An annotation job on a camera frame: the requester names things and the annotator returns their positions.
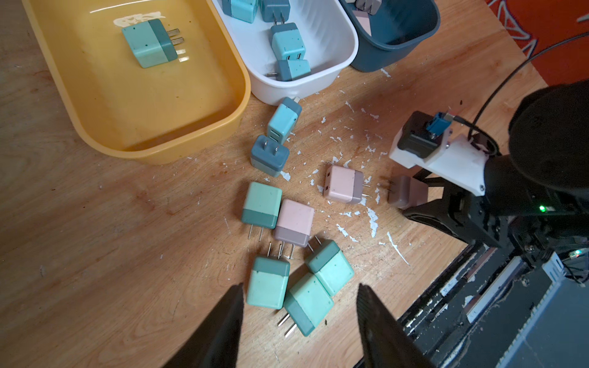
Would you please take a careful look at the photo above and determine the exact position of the blue plug top pile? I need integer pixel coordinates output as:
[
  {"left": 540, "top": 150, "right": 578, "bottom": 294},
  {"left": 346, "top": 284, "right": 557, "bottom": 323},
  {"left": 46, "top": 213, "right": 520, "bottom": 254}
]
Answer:
[{"left": 222, "top": 0, "right": 259, "bottom": 24}]

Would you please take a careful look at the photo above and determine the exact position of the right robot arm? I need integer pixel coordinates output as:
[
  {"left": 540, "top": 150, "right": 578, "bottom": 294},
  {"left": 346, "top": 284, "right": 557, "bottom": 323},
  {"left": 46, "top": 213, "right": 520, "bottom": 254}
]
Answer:
[{"left": 388, "top": 81, "right": 588, "bottom": 248}]

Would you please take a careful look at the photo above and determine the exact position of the green plug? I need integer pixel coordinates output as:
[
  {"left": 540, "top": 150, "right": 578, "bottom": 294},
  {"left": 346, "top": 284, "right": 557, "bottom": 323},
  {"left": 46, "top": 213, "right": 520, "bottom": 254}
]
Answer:
[
  {"left": 122, "top": 18, "right": 184, "bottom": 68},
  {"left": 246, "top": 242, "right": 290, "bottom": 311},
  {"left": 241, "top": 182, "right": 283, "bottom": 230},
  {"left": 278, "top": 273, "right": 334, "bottom": 338},
  {"left": 305, "top": 239, "right": 354, "bottom": 297}
]

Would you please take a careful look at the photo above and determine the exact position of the teal plug near white bin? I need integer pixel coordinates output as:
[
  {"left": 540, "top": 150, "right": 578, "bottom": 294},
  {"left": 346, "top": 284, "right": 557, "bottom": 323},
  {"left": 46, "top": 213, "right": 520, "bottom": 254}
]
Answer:
[{"left": 267, "top": 97, "right": 302, "bottom": 145}]

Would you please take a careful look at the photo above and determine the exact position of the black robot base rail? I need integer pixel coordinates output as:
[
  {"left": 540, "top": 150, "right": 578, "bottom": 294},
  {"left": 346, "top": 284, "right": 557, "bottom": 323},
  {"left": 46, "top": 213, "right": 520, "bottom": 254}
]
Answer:
[{"left": 394, "top": 244, "right": 588, "bottom": 367}]

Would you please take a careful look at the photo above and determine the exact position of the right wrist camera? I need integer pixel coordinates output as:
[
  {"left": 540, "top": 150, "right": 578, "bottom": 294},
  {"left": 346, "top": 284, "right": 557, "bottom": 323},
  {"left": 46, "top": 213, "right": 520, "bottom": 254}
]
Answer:
[{"left": 389, "top": 111, "right": 489, "bottom": 196}]

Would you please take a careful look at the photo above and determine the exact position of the white storage bin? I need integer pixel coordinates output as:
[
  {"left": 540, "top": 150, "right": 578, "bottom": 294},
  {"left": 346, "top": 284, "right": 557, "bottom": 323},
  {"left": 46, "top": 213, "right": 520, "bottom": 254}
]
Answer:
[{"left": 214, "top": 1, "right": 359, "bottom": 105}]

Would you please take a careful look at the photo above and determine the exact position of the teal plug beside bin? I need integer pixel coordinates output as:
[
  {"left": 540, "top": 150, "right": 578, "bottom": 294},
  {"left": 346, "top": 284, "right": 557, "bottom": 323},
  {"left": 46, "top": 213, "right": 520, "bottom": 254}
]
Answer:
[{"left": 250, "top": 135, "right": 290, "bottom": 177}]

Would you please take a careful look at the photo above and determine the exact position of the blue plug pile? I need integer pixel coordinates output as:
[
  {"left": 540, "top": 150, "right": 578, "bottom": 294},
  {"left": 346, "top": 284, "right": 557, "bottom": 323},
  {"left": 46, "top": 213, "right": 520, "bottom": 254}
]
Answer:
[
  {"left": 222, "top": 0, "right": 259, "bottom": 24},
  {"left": 265, "top": 59, "right": 311, "bottom": 81},
  {"left": 270, "top": 22, "right": 306, "bottom": 61}
]

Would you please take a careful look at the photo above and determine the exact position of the dark teal storage bin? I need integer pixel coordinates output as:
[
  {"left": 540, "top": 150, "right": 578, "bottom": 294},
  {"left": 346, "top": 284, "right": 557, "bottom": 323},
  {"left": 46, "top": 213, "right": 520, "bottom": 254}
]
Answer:
[{"left": 340, "top": 0, "right": 440, "bottom": 72}]

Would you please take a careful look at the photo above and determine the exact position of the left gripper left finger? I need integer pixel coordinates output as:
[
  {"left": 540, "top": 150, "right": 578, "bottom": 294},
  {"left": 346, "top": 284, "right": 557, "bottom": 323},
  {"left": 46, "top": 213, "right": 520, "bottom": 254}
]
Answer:
[{"left": 164, "top": 284, "right": 244, "bottom": 367}]

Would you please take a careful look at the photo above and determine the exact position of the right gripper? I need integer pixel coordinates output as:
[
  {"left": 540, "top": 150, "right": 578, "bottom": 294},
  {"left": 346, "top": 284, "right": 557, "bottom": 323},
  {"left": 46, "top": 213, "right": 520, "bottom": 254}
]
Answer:
[{"left": 402, "top": 169, "right": 509, "bottom": 248}]

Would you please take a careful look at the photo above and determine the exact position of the yellow storage bin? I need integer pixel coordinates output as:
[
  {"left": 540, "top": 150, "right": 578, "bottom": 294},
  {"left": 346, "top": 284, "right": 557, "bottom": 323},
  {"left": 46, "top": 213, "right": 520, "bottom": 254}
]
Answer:
[{"left": 24, "top": 1, "right": 251, "bottom": 165}]

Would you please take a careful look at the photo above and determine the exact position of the pink plug pile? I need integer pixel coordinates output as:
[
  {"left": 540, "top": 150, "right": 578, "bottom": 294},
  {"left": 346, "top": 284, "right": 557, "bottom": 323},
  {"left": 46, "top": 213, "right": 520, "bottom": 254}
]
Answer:
[
  {"left": 353, "top": 10, "right": 371, "bottom": 35},
  {"left": 323, "top": 165, "right": 370, "bottom": 204},
  {"left": 273, "top": 199, "right": 315, "bottom": 258}
]

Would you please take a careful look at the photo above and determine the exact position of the pink plug front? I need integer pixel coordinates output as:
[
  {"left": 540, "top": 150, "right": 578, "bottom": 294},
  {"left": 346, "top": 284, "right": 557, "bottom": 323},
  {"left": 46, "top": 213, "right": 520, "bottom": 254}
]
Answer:
[{"left": 387, "top": 176, "right": 429, "bottom": 210}]

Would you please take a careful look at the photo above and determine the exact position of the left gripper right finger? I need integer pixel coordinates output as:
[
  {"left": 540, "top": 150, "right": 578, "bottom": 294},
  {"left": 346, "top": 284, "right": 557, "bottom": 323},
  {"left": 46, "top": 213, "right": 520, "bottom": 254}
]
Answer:
[{"left": 356, "top": 284, "right": 433, "bottom": 367}]

